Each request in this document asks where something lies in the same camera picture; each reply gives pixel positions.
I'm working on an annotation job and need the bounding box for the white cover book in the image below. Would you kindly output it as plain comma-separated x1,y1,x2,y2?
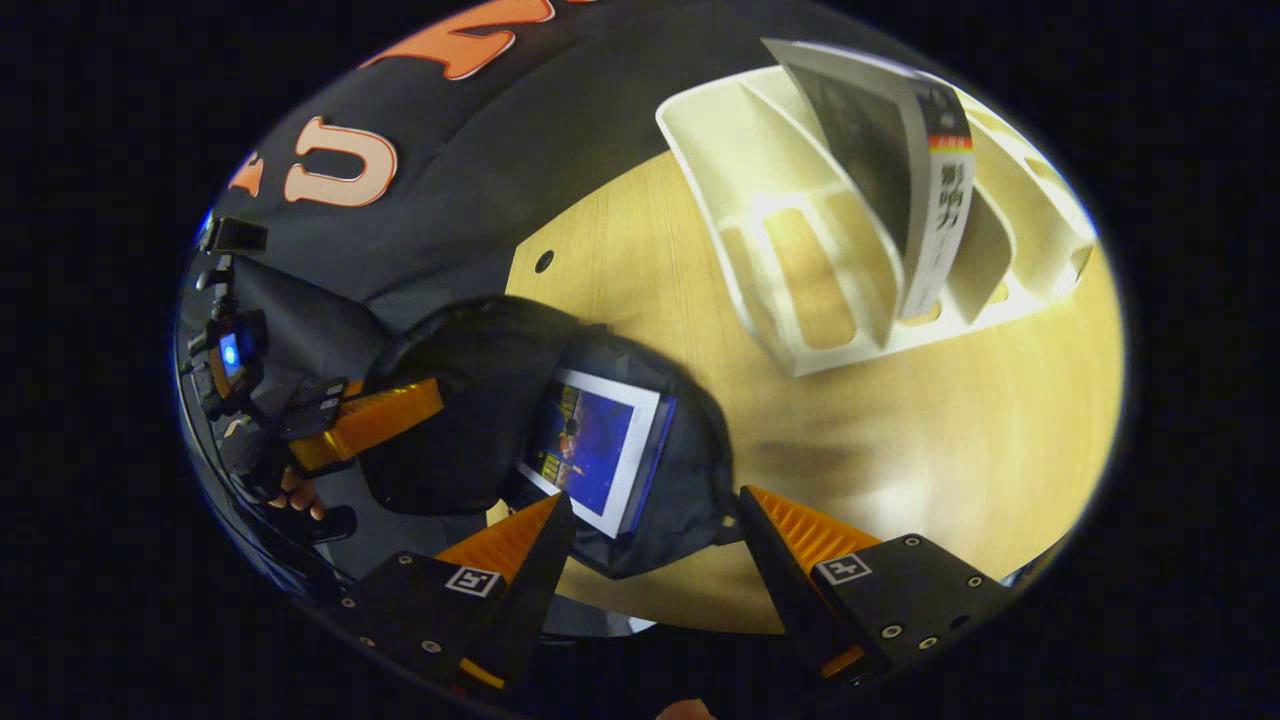
761,38,977,322

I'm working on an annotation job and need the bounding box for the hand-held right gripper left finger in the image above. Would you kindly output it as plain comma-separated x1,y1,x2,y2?
340,492,579,696

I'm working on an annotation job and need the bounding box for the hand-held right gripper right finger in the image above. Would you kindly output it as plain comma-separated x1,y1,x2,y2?
738,485,1017,687

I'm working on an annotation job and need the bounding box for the blue cover book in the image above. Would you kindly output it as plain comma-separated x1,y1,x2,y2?
517,368,679,540

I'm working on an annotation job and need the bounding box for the white bookshelf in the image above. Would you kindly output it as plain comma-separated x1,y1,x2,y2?
655,64,1099,379

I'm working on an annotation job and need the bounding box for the black schoolbag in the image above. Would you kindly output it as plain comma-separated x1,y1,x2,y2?
357,295,742,582

